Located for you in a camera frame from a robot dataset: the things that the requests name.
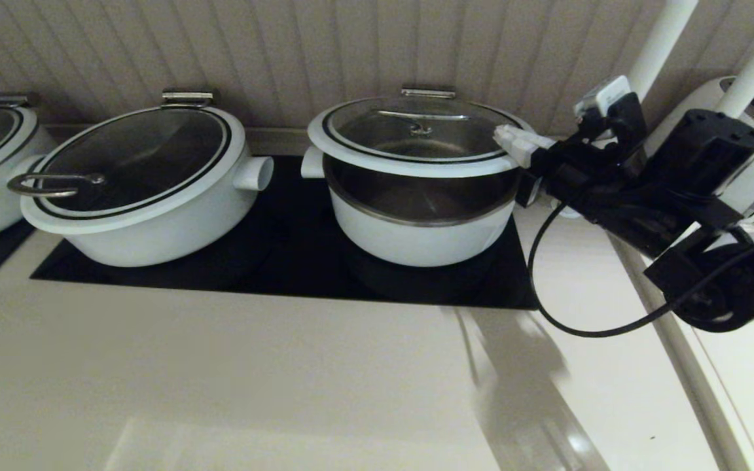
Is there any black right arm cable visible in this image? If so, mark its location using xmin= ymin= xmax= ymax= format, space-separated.
xmin=528 ymin=200 xmax=754 ymax=339

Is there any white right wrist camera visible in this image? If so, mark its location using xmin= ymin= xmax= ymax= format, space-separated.
xmin=573 ymin=75 xmax=633 ymax=118

